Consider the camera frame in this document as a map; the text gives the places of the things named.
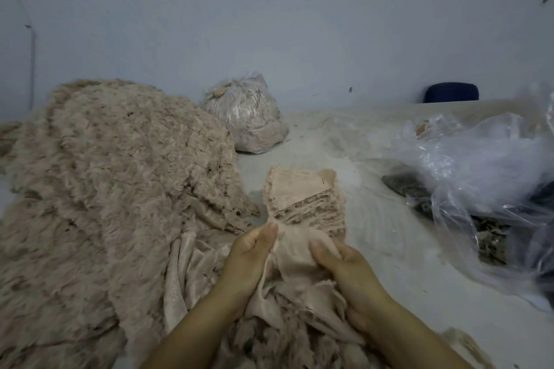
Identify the person's left hand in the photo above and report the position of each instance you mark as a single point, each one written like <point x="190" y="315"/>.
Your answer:
<point x="247" y="262"/>

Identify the large clear plastic bag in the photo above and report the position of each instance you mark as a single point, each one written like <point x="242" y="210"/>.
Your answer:
<point x="485" y="178"/>

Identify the beige fur pile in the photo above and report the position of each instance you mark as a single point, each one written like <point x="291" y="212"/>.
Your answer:
<point x="424" y="127"/>

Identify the clear bag of beige scraps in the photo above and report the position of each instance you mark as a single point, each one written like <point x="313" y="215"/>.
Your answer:
<point x="247" y="113"/>

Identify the beige scrap strips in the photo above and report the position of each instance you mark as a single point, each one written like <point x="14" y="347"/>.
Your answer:
<point x="294" y="278"/>

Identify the person's right hand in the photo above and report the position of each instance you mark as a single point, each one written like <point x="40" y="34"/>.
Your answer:
<point x="351" y="278"/>

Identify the person's left forearm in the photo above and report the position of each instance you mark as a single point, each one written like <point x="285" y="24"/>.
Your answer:
<point x="190" y="338"/>

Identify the stack of sorted beige pieces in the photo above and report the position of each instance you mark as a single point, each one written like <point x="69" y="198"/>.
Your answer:
<point x="303" y="200"/>

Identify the blue chair back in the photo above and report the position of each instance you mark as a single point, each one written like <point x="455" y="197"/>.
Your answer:
<point x="451" y="92"/>

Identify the large pile beige fabric scraps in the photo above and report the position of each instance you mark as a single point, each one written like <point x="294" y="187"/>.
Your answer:
<point x="104" y="209"/>

